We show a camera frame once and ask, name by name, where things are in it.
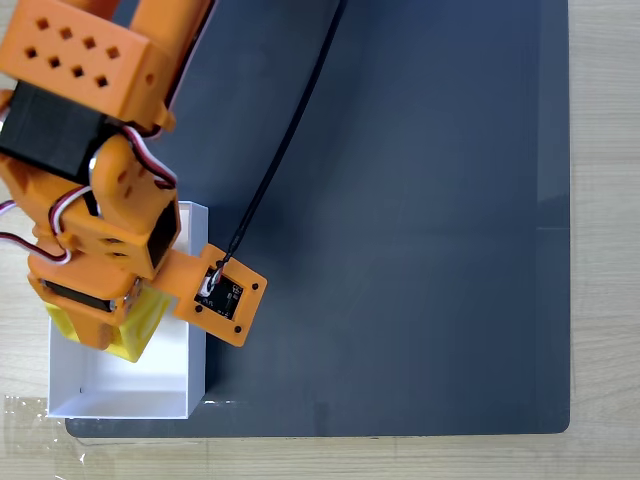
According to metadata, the yellow block with round stud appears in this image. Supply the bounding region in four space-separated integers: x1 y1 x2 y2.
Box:
46 287 172 364

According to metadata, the white open cardboard box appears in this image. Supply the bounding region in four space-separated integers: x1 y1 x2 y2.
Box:
47 200 210 420

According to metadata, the clear adhesive tape patch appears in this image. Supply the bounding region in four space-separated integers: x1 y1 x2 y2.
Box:
2 393 87 467

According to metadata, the dark grey table mat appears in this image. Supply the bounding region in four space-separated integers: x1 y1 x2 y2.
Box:
64 0 572 439

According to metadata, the white red black servo wire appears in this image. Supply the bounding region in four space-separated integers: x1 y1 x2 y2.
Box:
118 124 180 192
0 185 96 267

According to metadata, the orange camera mount with board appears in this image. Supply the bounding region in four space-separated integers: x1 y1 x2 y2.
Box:
149 243 268 349

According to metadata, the black camera cable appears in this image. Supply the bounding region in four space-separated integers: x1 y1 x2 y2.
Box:
216 0 349 269

